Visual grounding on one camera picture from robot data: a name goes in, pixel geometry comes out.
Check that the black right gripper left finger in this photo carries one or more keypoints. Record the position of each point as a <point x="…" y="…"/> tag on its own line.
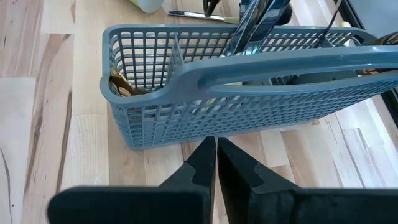
<point x="140" y="205"/>

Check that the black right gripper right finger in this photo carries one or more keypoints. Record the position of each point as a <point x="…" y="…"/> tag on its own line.
<point x="295" y="208"/>

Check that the grey plastic silverware basket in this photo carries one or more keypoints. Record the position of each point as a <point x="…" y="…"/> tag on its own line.
<point x="280" y="62"/>

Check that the dark metal fork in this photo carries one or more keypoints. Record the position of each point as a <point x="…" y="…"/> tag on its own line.
<point x="329" y="25"/>

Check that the green-labelled spray bottle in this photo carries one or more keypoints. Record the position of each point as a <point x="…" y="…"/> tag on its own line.
<point x="149" y="4"/>

